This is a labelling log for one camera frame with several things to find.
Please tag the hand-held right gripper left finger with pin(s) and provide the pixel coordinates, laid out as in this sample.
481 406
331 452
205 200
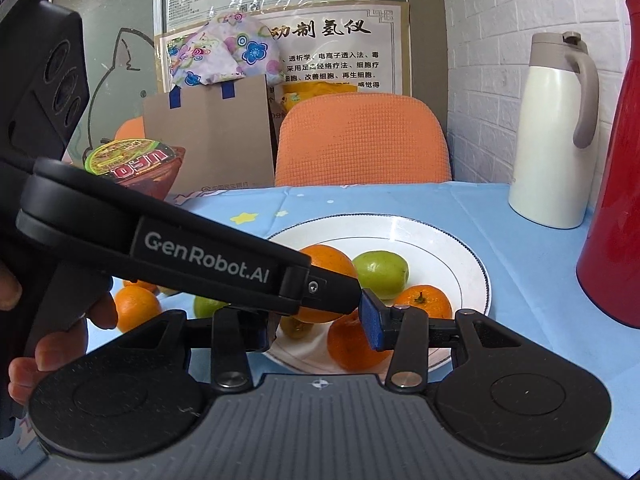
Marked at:
230 340

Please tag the wall poster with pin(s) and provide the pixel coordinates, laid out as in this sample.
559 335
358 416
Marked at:
345 45

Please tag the white thermos jug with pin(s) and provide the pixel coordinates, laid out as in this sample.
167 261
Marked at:
550 140

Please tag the small mandarin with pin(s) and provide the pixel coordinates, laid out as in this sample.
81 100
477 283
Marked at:
145 287
347 345

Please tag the blue printed tablecloth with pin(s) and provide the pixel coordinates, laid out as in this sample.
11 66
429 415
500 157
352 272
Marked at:
525 270

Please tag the orange mesh chair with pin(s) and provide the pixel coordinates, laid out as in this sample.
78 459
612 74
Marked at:
362 142

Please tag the red thermos jug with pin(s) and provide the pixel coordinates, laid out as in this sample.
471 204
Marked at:
615 200

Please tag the blue tape strip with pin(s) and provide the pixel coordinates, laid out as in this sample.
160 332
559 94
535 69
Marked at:
228 91
176 96

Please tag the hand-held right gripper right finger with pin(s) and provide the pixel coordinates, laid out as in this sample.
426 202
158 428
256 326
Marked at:
372 320

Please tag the brown cardboard box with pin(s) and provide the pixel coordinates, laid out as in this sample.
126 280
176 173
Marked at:
210 130

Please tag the mandarin with stem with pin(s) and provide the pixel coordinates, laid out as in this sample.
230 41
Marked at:
425 305

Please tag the small green apple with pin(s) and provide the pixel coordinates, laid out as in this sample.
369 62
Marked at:
207 305
380 272

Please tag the large orange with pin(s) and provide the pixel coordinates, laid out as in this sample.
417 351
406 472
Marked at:
325 262
136 310

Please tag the white ceramic plate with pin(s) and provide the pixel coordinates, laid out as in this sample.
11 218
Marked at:
440 260

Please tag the instant noodle cup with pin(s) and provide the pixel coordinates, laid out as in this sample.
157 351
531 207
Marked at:
132 160

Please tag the person's left hand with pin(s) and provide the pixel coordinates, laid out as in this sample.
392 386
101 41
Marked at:
55 350

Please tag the floral cloth bundle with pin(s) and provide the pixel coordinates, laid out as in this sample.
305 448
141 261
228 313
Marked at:
225 47

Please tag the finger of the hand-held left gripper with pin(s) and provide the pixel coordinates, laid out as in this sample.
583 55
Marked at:
330 292

